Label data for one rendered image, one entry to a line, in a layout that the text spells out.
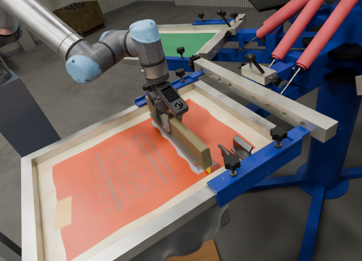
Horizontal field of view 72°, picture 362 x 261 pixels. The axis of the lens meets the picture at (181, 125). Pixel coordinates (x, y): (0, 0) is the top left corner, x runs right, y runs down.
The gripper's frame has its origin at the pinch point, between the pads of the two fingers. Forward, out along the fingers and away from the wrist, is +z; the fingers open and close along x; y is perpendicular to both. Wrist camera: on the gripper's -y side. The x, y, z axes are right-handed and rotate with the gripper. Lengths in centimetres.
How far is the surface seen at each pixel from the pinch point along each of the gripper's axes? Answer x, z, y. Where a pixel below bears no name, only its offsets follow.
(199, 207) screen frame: 9.2, 3.0, -29.4
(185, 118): -8.3, 5.3, 8.8
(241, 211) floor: -34, 101, 13
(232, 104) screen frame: -24.1, 1.8, -1.2
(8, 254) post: 69, 24, 10
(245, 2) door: -350, 93, 371
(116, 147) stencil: 20.0, 5.4, 12.3
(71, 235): 41.1, 5.4, -13.9
